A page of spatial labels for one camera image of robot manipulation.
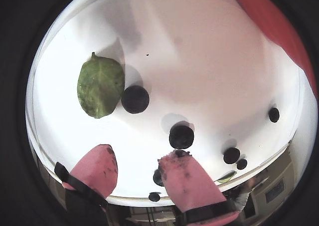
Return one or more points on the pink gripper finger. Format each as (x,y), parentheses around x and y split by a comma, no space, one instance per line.
(189,186)
(97,171)

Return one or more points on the dark blueberry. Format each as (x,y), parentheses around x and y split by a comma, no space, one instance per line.
(274,115)
(157,177)
(135,99)
(181,136)
(231,155)
(241,164)
(154,196)

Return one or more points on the red collapsible cup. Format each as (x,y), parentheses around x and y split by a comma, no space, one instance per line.
(274,19)

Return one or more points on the small green leaf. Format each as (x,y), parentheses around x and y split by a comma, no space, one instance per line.
(225,178)

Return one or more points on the large green leaf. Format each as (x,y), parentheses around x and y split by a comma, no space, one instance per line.
(99,86)

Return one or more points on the white mat sheet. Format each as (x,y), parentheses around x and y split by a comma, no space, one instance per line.
(199,73)

